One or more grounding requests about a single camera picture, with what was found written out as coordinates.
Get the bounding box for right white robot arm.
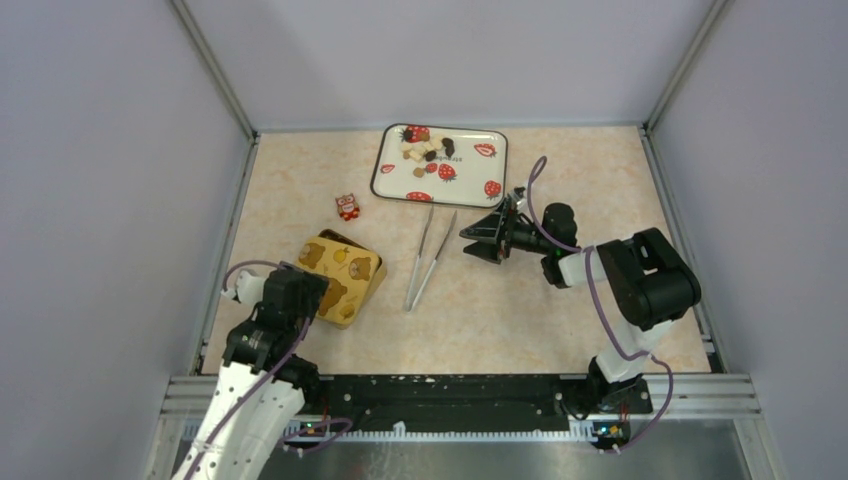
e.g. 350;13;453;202
460;198;702;412

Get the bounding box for pile of chocolates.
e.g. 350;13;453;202
399;125;456;178

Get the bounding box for strawberry pattern tray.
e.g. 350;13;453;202
370;123;508;209

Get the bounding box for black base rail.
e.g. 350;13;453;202
258;372;654;436

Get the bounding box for gold chocolate box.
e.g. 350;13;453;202
316;264;388;329

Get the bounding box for purple cable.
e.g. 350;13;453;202
178;259;355;480
525;155;676;453

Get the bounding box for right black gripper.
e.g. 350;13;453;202
460;198;553;265

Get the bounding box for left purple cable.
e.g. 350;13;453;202
178;259;355;480

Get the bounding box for metal tongs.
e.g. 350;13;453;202
403;205;458;313

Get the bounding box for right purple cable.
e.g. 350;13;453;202
525;155;676;453

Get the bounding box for wooden animal puzzle board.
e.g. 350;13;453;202
296;229;387;329

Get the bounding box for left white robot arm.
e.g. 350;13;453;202
173;264;330;479

